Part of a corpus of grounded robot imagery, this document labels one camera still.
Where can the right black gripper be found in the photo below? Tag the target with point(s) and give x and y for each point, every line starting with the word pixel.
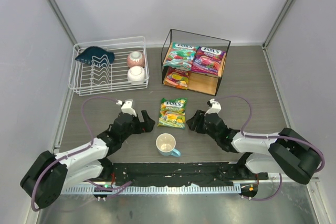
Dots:
pixel 202 123

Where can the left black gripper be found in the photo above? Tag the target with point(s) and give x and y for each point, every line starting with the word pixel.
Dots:
pixel 139 124

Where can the light blue mug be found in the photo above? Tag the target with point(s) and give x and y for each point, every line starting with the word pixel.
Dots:
pixel 165 144

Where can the green spring tea candy bag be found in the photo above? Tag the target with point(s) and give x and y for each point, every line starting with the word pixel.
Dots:
pixel 172 113

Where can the orange fruits candy bag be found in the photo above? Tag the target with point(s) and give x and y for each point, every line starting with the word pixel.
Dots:
pixel 177 78

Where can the purple berries candy bag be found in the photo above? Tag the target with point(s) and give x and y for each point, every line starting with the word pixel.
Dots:
pixel 208 61

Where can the teal mint candy bag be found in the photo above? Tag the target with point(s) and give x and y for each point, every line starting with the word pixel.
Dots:
pixel 180 56

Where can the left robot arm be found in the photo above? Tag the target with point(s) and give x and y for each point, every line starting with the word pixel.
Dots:
pixel 50 174

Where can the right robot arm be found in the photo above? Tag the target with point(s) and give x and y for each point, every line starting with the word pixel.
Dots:
pixel 285 152

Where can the black wood two-tier shelf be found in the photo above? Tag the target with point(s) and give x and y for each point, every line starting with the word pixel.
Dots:
pixel 198 82

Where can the white ceramic bowl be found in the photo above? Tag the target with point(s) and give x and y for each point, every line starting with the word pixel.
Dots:
pixel 136 75

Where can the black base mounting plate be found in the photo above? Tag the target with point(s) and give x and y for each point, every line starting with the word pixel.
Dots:
pixel 177 174

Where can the pink ceramic bowl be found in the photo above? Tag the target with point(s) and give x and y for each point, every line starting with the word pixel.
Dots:
pixel 135 58

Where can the dark blue plate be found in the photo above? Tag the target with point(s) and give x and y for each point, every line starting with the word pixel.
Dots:
pixel 96 56

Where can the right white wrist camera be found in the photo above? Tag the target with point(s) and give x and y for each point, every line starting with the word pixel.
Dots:
pixel 213 106

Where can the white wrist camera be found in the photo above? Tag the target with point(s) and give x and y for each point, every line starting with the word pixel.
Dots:
pixel 127 107
pixel 213 106

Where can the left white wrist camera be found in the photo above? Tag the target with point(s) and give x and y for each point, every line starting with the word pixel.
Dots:
pixel 127 107

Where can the white slotted cable duct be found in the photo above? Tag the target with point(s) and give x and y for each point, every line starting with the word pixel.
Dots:
pixel 86 189

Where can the white wire dish rack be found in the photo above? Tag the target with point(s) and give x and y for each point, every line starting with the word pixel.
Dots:
pixel 88 79

